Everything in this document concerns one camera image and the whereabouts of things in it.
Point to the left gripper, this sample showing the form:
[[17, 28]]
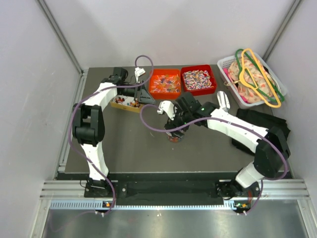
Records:
[[141, 93]]

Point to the floral cloth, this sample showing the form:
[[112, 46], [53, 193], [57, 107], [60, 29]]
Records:
[[247, 92]]

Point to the red candy box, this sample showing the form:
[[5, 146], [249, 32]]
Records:
[[198, 80]]

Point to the green hanger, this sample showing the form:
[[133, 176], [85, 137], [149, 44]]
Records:
[[267, 84]]

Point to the yellow hanger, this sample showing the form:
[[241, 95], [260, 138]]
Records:
[[260, 77]]

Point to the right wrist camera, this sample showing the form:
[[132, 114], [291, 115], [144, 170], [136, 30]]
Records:
[[166, 107]]

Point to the orange candy box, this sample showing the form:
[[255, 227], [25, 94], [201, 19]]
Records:
[[165, 84]]

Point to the white plastic basket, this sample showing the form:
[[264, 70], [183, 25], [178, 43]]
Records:
[[278, 89]]

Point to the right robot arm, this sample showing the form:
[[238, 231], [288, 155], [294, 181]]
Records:
[[269, 145]]

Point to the gold candy tin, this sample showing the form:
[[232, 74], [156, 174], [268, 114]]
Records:
[[126, 103]]

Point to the black cloth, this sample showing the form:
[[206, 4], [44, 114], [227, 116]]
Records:
[[263, 120]]

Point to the metal scoop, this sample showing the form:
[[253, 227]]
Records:
[[223, 101]]

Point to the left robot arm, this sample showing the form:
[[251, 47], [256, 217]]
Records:
[[88, 125]]

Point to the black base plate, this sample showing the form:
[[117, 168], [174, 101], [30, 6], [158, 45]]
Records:
[[178, 192]]

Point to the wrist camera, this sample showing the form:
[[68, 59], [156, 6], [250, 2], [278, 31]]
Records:
[[166, 107], [138, 73]]

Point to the clear glass jar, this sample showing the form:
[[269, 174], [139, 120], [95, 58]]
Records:
[[175, 137]]

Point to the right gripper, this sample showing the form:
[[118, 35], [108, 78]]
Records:
[[174, 124]]

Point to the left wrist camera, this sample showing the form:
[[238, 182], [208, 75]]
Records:
[[138, 73]]

